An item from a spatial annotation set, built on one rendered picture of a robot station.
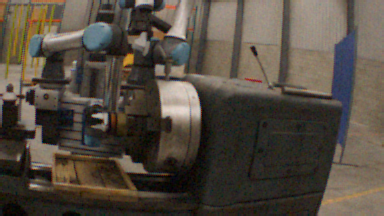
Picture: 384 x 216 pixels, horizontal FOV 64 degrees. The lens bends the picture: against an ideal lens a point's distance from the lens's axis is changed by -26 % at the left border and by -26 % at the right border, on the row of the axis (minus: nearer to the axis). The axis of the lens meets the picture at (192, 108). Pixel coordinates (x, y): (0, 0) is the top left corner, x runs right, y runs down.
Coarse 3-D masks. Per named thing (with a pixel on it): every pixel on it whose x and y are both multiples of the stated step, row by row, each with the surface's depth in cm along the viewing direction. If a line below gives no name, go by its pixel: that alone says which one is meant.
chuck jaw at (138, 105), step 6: (138, 90) 138; (144, 90) 139; (132, 96) 140; (138, 96) 136; (144, 96) 137; (132, 102) 134; (138, 102) 135; (144, 102) 136; (126, 108) 132; (132, 108) 133; (138, 108) 133; (144, 108) 134; (132, 114) 131; (138, 114) 132; (144, 114) 133
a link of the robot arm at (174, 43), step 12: (180, 0) 183; (192, 0) 184; (180, 12) 181; (180, 24) 181; (168, 36) 179; (180, 36) 179; (156, 48) 180; (168, 48) 177; (180, 48) 176; (156, 60) 181; (180, 60) 179
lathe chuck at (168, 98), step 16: (160, 80) 130; (160, 96) 122; (176, 96) 124; (160, 112) 120; (176, 112) 121; (176, 128) 120; (160, 144) 119; (176, 144) 120; (144, 160) 135; (160, 160) 122; (176, 160) 123
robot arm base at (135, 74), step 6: (132, 66) 187; (138, 66) 184; (144, 66) 183; (150, 66) 185; (132, 72) 185; (138, 72) 183; (144, 72) 183; (150, 72) 185; (132, 78) 185; (138, 78) 183; (144, 78) 183; (150, 78) 185; (156, 78) 189; (132, 84) 183; (138, 84) 183; (144, 84) 183
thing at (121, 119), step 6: (108, 114) 126; (114, 114) 127; (120, 114) 127; (126, 114) 127; (108, 120) 130; (114, 120) 125; (120, 120) 125; (126, 120) 126; (108, 126) 125; (114, 126) 125; (120, 126) 125; (126, 126) 125; (108, 132) 125; (114, 132) 126; (120, 132) 126; (126, 132) 126; (132, 132) 128
